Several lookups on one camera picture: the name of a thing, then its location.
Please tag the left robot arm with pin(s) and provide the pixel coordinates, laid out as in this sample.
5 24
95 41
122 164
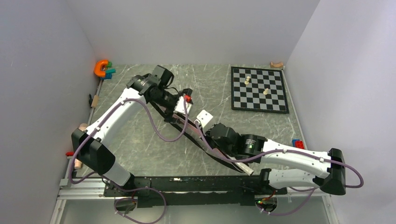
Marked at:
90 145

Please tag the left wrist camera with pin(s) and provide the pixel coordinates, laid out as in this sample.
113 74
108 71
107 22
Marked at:
184 102

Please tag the pink badminton racket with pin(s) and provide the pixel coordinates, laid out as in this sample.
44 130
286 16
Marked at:
245 168

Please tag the small wooden arch block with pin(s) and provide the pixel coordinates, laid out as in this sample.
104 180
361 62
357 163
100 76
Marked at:
278 65

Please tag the orange C-shaped toy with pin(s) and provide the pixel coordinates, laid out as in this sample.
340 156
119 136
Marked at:
100 68

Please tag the black white chessboard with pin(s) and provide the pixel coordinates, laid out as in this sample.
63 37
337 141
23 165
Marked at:
251 98

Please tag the pink racket bag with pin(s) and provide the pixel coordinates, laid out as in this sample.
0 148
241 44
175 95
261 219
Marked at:
192 131

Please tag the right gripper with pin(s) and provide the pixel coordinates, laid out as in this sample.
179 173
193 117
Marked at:
207 135

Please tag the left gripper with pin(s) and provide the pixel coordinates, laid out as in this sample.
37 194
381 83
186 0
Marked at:
170 111

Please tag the teal blue toy block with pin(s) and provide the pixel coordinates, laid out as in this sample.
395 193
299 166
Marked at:
109 71

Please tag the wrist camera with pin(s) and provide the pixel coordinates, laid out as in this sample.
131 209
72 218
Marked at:
184 102
206 120

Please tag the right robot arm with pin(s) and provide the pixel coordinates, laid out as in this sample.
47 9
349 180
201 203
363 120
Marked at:
323 170

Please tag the white chess piece pair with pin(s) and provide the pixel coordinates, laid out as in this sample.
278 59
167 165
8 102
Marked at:
247 80

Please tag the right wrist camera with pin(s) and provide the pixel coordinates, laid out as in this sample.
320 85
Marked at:
206 120

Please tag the colourful toy brick stack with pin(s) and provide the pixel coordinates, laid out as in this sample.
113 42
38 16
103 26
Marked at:
298 143

